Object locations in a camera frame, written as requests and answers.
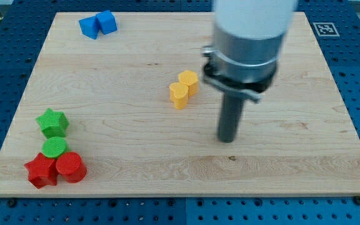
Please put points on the green cylinder block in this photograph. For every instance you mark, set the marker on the green cylinder block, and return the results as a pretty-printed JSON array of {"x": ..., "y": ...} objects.
[{"x": 54, "y": 147}]

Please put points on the yellow hexagon block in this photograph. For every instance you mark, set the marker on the yellow hexagon block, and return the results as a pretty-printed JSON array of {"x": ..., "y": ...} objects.
[{"x": 191, "y": 80}]

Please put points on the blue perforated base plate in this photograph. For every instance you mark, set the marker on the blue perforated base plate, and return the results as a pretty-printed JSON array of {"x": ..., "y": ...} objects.
[{"x": 23, "y": 30}]

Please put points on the blue triangle block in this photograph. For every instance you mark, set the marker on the blue triangle block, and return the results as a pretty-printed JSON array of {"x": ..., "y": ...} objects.
[{"x": 89, "y": 27}]

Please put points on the green star block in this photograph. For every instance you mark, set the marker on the green star block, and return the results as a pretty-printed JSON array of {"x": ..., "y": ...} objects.
[{"x": 53, "y": 123}]

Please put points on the red cylinder block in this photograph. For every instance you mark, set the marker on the red cylinder block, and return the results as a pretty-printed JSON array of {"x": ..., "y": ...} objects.
[{"x": 71, "y": 167}]

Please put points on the white fiducial marker tag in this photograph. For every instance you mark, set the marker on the white fiducial marker tag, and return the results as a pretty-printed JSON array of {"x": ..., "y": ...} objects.
[{"x": 326, "y": 29}]

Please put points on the yellow heart block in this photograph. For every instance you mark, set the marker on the yellow heart block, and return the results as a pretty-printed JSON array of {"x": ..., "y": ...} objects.
[{"x": 179, "y": 94}]

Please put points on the light wooden board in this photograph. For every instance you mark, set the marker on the light wooden board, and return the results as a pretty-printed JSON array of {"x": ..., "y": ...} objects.
[{"x": 299, "y": 141}]

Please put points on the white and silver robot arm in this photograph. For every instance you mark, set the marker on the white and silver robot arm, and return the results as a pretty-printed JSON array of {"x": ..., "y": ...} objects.
[{"x": 246, "y": 40}]

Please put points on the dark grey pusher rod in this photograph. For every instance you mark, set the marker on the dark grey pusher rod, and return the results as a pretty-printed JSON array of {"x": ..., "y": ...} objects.
[{"x": 231, "y": 110}]

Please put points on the blue cube block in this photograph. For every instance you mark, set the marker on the blue cube block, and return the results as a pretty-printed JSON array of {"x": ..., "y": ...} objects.
[{"x": 107, "y": 22}]

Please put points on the red star block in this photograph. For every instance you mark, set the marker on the red star block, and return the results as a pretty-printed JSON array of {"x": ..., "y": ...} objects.
[{"x": 42, "y": 171}]

